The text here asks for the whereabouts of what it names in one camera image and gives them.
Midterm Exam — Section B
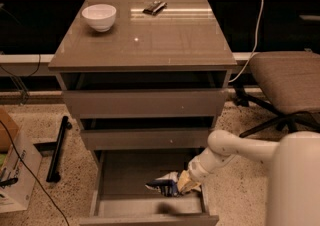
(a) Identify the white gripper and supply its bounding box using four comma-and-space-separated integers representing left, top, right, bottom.
177, 147, 234, 194

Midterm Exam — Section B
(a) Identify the blue chip bag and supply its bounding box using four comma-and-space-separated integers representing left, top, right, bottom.
145, 171, 180, 197

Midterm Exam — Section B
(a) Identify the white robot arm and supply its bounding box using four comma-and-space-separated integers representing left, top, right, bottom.
177, 130, 320, 226

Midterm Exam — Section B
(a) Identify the grey open bottom drawer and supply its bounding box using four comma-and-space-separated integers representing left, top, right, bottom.
79, 148, 219, 226

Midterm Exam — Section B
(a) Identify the grey top drawer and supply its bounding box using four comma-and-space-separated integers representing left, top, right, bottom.
63, 89, 227, 119

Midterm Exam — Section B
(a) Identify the grey middle drawer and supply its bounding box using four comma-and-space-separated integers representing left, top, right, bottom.
80, 128, 211, 150

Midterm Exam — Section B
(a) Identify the grey drawer cabinet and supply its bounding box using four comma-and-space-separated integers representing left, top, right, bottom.
47, 0, 238, 226

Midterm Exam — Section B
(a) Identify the black bar with wheels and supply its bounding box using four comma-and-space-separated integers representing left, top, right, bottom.
46, 116, 72, 183

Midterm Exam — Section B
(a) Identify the brown office chair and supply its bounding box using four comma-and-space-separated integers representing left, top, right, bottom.
232, 51, 320, 137

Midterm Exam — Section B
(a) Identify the white cardboard box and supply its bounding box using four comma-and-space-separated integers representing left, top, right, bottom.
0, 130, 42, 213

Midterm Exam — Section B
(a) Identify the dark snack bar wrapper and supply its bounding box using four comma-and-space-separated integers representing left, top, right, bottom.
143, 1, 167, 15

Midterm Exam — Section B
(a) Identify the brown cardboard box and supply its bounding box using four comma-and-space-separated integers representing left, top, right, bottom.
0, 108, 19, 152

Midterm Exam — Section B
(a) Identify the white ceramic bowl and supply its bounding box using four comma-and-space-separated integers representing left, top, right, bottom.
81, 4, 117, 32

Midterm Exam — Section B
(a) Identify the black cable on floor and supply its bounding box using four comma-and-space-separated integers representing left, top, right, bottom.
0, 120, 70, 226

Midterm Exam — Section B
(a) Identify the white hanging cable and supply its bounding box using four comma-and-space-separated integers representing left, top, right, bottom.
227, 0, 264, 84

